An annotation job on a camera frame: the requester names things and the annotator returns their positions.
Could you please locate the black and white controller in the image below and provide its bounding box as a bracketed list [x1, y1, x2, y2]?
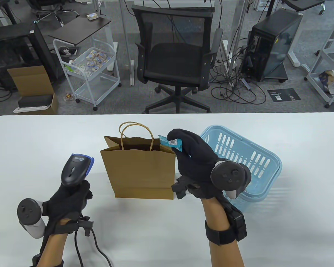
[17, 198, 46, 239]
[210, 162, 252, 199]

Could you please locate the person's left forearm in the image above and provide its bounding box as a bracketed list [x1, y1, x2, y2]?
[40, 232, 70, 267]

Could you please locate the heap of colourful bags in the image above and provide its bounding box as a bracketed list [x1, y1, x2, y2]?
[319, 70, 334, 107]

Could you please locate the black mesh office chair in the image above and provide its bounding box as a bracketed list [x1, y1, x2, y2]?
[132, 5, 225, 114]

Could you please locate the blue instant coffee powder package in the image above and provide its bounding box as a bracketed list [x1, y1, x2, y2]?
[158, 135, 183, 152]

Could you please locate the grey office chair base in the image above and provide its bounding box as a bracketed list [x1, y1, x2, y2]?
[31, 0, 78, 27]

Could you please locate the black and white left controller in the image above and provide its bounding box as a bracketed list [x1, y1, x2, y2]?
[17, 198, 46, 239]

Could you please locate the person's right forearm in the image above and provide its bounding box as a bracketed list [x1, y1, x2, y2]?
[202, 195, 245, 267]

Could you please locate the open cardboard box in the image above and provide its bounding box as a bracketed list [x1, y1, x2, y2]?
[7, 66, 59, 115]

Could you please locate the white wire cart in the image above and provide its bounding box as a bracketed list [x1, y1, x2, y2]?
[304, 36, 334, 109]

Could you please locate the pile of snack packets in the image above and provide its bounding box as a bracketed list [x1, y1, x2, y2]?
[85, 49, 114, 71]

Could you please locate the white rolling cart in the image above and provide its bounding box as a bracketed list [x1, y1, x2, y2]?
[53, 38, 121, 111]

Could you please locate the black leaflet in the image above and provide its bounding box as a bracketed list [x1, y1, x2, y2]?
[267, 88, 301, 103]

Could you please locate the tangle of black cables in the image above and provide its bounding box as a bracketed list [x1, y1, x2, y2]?
[210, 39, 267, 105]

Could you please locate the black cable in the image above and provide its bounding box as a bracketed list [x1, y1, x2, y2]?
[74, 228, 113, 267]

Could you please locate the person's left hand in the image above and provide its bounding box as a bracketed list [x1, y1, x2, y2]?
[43, 180, 93, 237]

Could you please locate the dark side table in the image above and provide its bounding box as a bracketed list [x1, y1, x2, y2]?
[48, 17, 112, 47]

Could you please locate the light blue plastic basket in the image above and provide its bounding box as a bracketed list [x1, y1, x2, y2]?
[200, 125, 282, 213]

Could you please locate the brown paper bag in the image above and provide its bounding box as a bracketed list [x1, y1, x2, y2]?
[100, 121, 177, 199]

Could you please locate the black and white right controller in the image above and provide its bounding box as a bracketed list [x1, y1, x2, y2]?
[210, 162, 252, 199]

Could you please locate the black right wrist mount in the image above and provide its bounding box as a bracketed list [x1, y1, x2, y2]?
[171, 177, 248, 245]

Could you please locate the black computer tower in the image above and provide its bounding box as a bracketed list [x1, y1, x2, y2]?
[241, 8, 304, 83]

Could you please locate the person's right hand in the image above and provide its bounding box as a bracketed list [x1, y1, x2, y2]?
[167, 128, 226, 199]

